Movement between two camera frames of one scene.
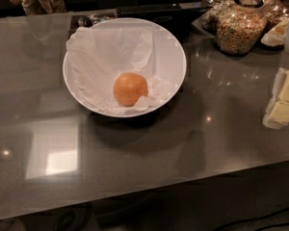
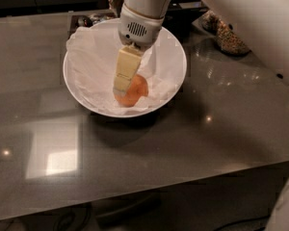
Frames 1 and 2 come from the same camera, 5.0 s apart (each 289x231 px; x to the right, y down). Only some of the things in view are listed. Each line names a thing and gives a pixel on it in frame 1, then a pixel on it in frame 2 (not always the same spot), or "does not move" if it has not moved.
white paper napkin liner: (97, 56) does not move
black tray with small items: (88, 18) does not move
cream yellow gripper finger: (284, 102) to (141, 29)
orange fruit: (128, 88) does not move
